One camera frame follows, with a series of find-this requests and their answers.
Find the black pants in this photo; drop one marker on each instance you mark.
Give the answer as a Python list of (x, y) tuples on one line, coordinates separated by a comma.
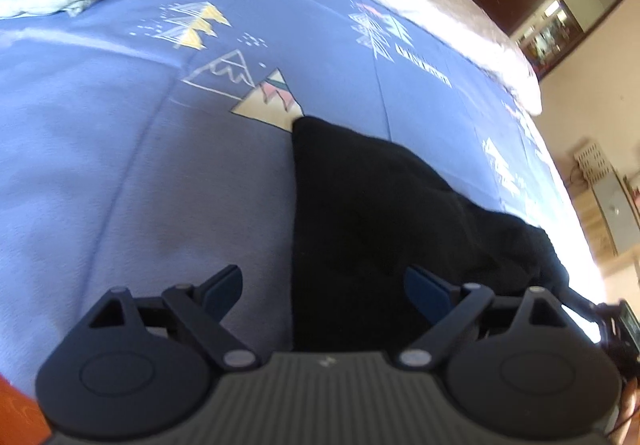
[(380, 225)]

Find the blue printed bed sheet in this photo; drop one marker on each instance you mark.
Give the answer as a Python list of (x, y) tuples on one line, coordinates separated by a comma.
[(125, 135)]

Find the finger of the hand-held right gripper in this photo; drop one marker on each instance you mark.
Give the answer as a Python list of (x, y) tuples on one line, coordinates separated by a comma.
[(585, 307)]

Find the white perforated box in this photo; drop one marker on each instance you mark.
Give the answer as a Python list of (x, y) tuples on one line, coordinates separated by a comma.
[(592, 162)]

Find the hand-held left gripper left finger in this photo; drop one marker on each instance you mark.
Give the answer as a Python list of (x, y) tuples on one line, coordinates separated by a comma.
[(225, 294)]

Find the wooden bed frame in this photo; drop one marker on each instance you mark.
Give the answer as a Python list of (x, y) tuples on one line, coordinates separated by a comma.
[(20, 417)]

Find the person's right hand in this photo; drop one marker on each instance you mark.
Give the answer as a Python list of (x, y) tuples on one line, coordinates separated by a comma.
[(631, 407)]

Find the grey cabinet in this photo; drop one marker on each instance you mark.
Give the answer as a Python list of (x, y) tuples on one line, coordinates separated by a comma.
[(620, 212)]

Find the glass display cabinet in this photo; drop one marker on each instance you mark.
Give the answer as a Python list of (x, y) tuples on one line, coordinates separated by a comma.
[(565, 30)]

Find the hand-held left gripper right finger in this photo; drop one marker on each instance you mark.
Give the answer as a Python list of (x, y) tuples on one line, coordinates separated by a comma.
[(426, 294)]

